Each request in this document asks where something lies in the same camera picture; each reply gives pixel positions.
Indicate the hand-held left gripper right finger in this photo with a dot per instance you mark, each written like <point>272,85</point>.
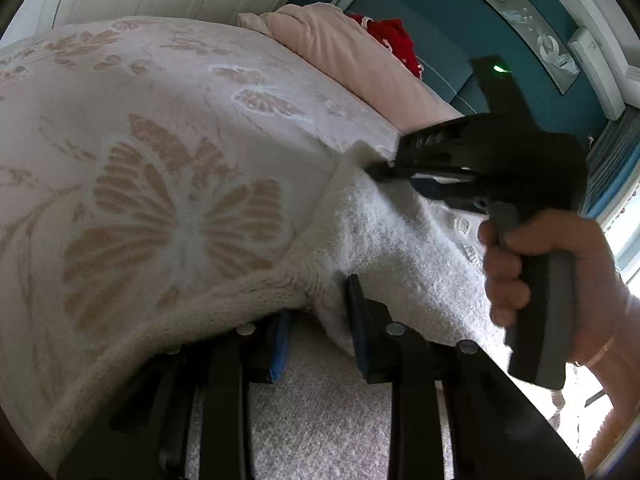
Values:
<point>358,322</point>

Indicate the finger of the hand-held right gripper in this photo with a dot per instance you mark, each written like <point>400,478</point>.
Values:
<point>425,171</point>
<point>440,191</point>

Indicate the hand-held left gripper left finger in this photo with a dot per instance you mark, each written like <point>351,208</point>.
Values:
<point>279,347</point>

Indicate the person's right forearm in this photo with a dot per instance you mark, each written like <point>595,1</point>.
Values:
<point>620,375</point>

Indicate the person's right hand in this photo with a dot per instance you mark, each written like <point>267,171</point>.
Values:
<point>595,270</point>

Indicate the teal padded headboard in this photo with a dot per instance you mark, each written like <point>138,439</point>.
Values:
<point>462,95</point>

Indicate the blue striped curtain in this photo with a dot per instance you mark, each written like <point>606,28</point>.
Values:
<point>615,160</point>

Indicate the white air conditioner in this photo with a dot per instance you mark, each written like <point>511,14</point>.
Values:
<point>597,72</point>

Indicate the red cloth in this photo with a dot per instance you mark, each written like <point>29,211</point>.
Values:
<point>395,42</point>

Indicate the pink quilt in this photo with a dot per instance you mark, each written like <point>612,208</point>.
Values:
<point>340,55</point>

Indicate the long wall picture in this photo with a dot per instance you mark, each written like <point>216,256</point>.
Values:
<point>525,20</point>

